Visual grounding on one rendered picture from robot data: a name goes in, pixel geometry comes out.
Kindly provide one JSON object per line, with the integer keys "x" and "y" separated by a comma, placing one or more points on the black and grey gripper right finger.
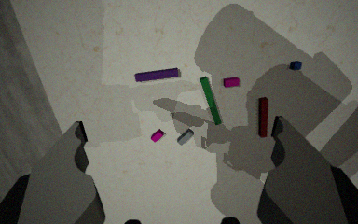
{"x": 304, "y": 187}

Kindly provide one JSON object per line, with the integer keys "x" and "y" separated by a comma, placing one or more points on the purple rod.
{"x": 156, "y": 74}

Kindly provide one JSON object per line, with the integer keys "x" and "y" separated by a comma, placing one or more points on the dark red rod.
{"x": 263, "y": 117}

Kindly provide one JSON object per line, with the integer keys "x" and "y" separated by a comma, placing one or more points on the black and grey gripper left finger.
{"x": 56, "y": 190}

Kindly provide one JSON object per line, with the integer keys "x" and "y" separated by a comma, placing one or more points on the grey rectangular bar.
{"x": 185, "y": 136}

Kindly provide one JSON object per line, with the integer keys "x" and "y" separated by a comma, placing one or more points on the magenta rod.
{"x": 158, "y": 134}
{"x": 232, "y": 81}

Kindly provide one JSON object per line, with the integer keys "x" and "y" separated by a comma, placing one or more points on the small blue cube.
{"x": 296, "y": 65}

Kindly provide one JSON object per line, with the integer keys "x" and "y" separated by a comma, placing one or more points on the green rod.
{"x": 209, "y": 96}

